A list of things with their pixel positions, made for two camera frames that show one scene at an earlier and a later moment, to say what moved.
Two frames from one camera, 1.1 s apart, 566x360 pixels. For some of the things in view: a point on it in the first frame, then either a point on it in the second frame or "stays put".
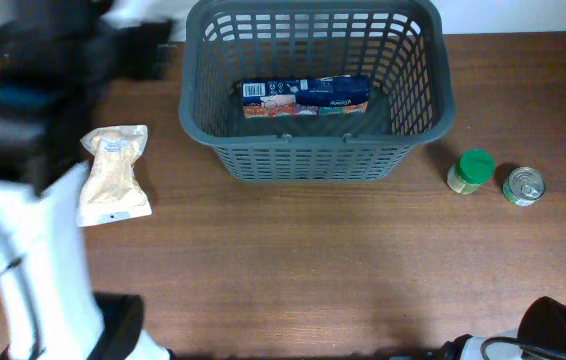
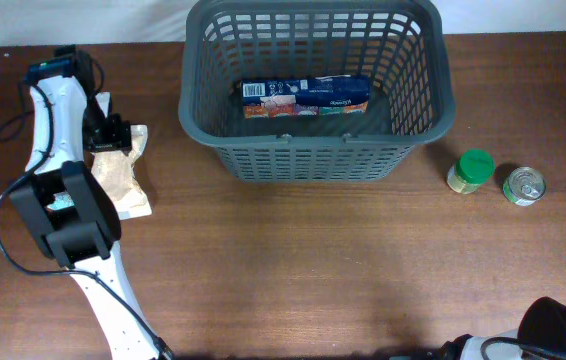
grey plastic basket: [401, 45] stays put
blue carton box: [316, 96] stays put
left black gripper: [153, 35] to [117, 135]
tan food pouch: [111, 190] stays put
